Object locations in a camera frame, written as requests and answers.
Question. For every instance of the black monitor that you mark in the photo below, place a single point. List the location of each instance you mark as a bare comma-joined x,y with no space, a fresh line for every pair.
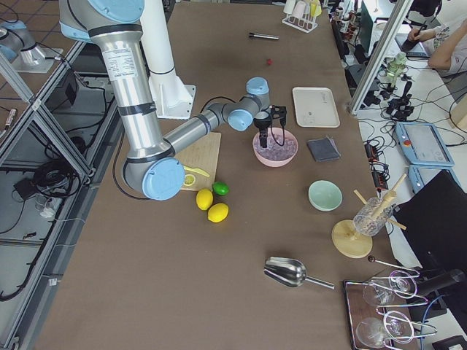
435,220

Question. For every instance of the white cup rack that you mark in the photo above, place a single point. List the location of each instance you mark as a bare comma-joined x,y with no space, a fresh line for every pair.
302,14

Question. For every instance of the upper wine glass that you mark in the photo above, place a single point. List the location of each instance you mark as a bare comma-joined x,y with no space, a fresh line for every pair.
390,291

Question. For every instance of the lemon slice at board edge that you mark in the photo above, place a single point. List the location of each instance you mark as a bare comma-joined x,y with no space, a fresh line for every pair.
189,180

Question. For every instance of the teach pendant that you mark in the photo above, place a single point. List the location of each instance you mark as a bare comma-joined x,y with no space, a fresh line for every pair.
422,144
420,175

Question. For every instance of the person in white shirt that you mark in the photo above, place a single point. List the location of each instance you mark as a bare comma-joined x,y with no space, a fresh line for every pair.
446,45

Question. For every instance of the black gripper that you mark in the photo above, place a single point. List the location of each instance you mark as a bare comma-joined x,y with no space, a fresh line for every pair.
262,126

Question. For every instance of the upper whole yellow lemon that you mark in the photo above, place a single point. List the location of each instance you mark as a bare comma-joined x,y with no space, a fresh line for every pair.
204,199

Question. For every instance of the long bar spoon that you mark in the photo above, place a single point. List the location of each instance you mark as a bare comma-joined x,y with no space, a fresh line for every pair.
373,259

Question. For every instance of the steel ice scoop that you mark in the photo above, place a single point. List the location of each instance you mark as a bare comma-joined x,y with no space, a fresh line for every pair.
291,272

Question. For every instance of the lower wine glass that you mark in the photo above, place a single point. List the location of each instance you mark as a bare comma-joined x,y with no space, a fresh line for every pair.
394,328

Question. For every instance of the grey folded cloth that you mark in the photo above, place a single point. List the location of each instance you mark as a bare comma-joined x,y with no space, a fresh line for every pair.
323,149

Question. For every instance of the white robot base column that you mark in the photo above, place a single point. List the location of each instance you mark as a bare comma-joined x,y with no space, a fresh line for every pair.
173,98

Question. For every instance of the whole yellow lemon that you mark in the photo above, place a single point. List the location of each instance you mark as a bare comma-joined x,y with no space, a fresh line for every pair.
218,212
204,199

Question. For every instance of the wooden cup stand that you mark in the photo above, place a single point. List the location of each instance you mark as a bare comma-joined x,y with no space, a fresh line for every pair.
353,244

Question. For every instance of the green bowl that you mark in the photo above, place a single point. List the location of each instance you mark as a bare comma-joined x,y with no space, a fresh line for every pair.
324,195

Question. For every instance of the aluminium frame post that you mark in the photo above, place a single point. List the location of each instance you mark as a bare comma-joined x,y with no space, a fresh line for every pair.
391,28

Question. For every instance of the pink bowl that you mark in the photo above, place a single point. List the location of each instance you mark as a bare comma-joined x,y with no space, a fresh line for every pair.
275,160

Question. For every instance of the lower whole yellow lemon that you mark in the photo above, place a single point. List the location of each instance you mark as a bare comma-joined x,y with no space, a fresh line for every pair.
218,212

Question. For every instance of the cream rabbit tray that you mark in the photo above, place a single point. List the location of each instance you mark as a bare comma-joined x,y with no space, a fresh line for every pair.
315,107

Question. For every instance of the upper teach pendant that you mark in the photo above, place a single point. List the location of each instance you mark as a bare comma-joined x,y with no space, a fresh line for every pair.
422,144

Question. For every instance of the wooden cutting board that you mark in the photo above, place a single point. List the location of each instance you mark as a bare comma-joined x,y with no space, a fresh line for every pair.
202,154

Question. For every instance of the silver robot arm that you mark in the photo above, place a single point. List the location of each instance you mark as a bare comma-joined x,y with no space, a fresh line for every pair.
134,43
18,42

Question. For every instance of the wine glass holder tray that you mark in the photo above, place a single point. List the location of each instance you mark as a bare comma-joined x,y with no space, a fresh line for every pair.
358,309

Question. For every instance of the lower teach pendant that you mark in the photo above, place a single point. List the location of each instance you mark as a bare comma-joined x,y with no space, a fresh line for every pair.
420,175

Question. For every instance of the clear textured glass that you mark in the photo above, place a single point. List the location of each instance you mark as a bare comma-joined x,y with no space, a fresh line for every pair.
370,220

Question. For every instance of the clear ice cube pile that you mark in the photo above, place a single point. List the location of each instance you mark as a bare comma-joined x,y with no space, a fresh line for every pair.
282,146

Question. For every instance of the green lime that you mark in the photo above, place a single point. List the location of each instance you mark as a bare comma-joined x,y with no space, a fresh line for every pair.
220,188

